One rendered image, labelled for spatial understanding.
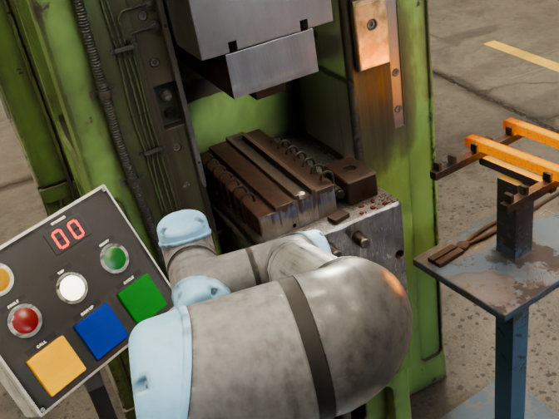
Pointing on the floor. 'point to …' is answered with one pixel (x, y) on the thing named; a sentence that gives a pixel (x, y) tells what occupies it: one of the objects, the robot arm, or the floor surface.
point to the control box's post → (100, 396)
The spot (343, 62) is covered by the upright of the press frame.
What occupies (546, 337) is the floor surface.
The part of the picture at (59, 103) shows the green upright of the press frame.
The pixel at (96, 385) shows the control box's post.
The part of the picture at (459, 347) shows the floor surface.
